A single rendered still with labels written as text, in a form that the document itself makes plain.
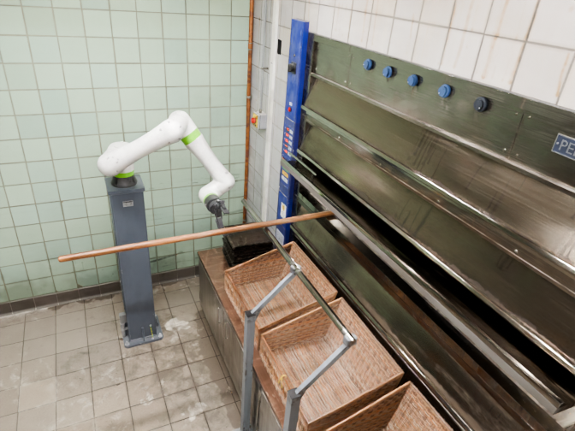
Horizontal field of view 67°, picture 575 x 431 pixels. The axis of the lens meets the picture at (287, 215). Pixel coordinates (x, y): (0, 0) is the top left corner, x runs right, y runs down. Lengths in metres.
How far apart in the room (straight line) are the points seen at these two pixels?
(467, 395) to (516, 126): 1.01
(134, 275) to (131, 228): 0.36
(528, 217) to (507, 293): 0.27
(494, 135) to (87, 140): 2.52
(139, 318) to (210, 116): 1.52
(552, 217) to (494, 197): 0.19
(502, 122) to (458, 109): 0.19
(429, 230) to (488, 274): 0.30
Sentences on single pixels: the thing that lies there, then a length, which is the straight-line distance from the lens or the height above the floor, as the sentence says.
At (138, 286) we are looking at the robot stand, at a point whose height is 0.49.
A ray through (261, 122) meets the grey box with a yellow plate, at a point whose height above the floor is 1.46.
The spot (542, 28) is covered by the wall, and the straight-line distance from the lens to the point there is 1.46.
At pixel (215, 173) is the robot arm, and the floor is 1.33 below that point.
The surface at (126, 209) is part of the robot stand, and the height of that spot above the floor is 1.06.
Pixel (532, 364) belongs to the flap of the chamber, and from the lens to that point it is 1.55.
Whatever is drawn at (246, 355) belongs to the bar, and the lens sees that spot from 2.26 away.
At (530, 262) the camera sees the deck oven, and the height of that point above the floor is 1.65.
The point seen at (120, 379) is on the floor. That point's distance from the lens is 3.17.
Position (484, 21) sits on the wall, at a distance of 1.59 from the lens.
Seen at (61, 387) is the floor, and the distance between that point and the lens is 3.23.
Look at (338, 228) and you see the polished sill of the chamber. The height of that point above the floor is 1.18.
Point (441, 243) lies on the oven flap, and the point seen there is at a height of 1.51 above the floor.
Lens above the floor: 2.35
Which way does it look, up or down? 29 degrees down
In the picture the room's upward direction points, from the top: 5 degrees clockwise
